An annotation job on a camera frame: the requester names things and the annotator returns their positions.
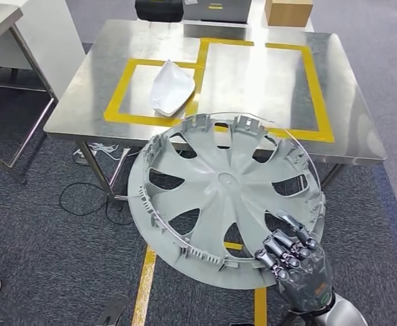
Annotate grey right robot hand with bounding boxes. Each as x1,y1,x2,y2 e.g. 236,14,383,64
255,210,334,314

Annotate grey plastic wheel cover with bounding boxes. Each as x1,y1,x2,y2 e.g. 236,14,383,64
127,112,327,290

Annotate stainless steel workbench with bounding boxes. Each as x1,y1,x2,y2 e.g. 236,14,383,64
44,18,388,209

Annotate white plastic shell part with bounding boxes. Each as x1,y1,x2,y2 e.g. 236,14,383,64
149,59,196,118

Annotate large yellow tape rectangle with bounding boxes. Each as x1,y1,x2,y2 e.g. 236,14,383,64
198,38,336,144

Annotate yellow tape square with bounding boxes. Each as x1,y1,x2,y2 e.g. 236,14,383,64
131,242,269,326

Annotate dark grey robot foot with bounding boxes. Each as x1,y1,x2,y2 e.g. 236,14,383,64
97,293,130,326

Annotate brown cardboard box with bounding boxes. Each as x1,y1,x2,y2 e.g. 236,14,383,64
265,0,315,28

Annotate grey equipment case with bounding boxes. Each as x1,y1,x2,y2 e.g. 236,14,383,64
182,0,253,41

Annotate small yellow tape rectangle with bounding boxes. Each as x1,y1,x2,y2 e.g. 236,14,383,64
103,58,206,128

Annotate black carry case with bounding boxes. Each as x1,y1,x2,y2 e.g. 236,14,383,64
134,0,184,23

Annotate white board panel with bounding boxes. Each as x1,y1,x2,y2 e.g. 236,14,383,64
15,0,85,101

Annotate white charger cable bundle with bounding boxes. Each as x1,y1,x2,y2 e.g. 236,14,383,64
72,143,141,165

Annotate black floor cable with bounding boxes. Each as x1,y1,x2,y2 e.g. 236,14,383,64
59,182,134,226

